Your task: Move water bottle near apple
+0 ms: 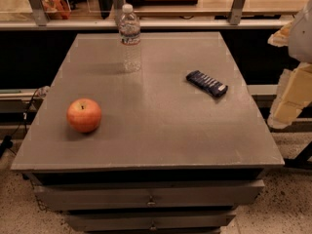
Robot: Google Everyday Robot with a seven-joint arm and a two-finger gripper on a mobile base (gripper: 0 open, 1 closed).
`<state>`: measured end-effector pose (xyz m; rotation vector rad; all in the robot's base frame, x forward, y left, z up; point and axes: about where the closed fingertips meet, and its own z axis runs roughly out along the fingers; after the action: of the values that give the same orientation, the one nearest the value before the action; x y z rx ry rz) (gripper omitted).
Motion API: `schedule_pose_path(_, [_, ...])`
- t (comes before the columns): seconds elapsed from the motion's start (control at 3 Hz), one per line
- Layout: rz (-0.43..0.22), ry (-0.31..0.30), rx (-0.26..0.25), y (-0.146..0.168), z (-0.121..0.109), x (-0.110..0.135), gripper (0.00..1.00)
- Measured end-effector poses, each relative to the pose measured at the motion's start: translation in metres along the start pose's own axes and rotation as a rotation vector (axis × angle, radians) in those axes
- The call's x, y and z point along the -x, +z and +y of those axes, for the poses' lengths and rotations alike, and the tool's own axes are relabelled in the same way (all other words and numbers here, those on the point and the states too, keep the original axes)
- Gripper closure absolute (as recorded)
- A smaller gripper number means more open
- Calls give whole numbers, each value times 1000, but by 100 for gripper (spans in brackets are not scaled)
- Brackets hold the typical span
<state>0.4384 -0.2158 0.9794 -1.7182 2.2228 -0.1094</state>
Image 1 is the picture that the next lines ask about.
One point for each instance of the upper grey drawer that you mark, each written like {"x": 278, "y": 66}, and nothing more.
{"x": 78, "y": 197}

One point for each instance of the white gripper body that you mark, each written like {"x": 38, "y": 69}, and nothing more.
{"x": 301, "y": 36}

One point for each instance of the dark blue snack bar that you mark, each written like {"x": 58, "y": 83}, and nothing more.
{"x": 207, "y": 84}

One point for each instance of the metal shelf rail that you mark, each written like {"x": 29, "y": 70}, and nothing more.
{"x": 146, "y": 24}

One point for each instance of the grey drawer cabinet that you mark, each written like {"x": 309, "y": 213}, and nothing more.
{"x": 155, "y": 126}

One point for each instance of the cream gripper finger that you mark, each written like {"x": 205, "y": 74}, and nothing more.
{"x": 281, "y": 37}
{"x": 294, "y": 93}

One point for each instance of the red apple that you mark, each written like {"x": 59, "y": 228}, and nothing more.
{"x": 83, "y": 115}

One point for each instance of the orange bag on shelf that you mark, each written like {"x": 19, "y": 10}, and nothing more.
{"x": 57, "y": 6}

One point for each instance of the lower grey drawer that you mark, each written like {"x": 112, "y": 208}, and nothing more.
{"x": 149, "y": 221}

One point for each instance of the clear plastic water bottle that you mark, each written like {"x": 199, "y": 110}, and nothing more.
{"x": 129, "y": 30}

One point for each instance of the grey drawer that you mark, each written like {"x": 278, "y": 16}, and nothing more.
{"x": 78, "y": 197}
{"x": 149, "y": 221}

